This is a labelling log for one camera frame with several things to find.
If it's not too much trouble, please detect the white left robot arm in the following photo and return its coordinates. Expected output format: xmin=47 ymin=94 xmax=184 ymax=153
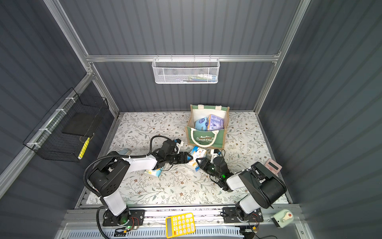
xmin=83 ymin=138 xmax=193 ymax=217

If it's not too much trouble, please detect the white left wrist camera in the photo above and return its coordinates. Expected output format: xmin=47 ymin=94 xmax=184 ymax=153
xmin=174 ymin=139 xmax=184 ymax=153

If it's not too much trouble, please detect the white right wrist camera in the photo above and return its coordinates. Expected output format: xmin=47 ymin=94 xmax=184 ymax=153
xmin=210 ymin=149 xmax=220 ymax=164

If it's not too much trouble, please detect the mint green timer device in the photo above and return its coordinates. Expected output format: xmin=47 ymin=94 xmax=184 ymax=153
xmin=271 ymin=209 xmax=294 ymax=228

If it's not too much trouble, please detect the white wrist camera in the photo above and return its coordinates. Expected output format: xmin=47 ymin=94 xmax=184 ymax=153
xmin=210 ymin=149 xmax=220 ymax=164
xmin=174 ymin=139 xmax=184 ymax=153

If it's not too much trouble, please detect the pink calculator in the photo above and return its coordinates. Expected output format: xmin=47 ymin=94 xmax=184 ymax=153
xmin=265 ymin=158 xmax=282 ymax=175

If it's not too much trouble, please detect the blue cartoon tissue pack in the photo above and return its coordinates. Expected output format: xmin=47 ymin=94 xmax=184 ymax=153
xmin=195 ymin=117 xmax=209 ymax=131

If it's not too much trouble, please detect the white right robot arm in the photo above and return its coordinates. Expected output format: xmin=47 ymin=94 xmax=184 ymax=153
xmin=196 ymin=156 xmax=287 ymax=217

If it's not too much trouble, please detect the colourful white tissue pack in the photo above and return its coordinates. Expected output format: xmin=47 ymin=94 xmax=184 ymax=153
xmin=144 ymin=168 xmax=163 ymax=179

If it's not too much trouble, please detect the black wire wall basket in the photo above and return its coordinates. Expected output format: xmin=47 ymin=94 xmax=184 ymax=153
xmin=23 ymin=88 xmax=109 ymax=162

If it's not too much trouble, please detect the green Christmas burlap tote bag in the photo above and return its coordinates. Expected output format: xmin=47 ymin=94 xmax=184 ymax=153
xmin=186 ymin=105 xmax=230 ymax=149

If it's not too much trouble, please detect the orange blue tissue pack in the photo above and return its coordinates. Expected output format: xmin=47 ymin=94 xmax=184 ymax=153
xmin=187 ymin=146 xmax=207 ymax=172

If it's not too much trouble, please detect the white wire wall basket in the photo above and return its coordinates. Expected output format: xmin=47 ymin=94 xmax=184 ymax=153
xmin=152 ymin=59 xmax=220 ymax=84

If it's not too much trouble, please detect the black corrugated left cable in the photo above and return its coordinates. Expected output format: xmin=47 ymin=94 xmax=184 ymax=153
xmin=83 ymin=135 xmax=172 ymax=239

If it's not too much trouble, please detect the purple tissue pack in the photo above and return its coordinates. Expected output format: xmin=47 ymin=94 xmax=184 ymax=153
xmin=208 ymin=114 xmax=224 ymax=131

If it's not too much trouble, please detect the yellow calculator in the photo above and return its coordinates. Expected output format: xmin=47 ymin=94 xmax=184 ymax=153
xmin=165 ymin=213 xmax=196 ymax=239

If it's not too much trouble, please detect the yellow tag in basket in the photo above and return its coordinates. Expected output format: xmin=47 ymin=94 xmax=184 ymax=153
xmin=78 ymin=137 xmax=90 ymax=160

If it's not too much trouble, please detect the light blue stapler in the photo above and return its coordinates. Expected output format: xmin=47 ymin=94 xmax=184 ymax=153
xmin=117 ymin=148 xmax=132 ymax=156

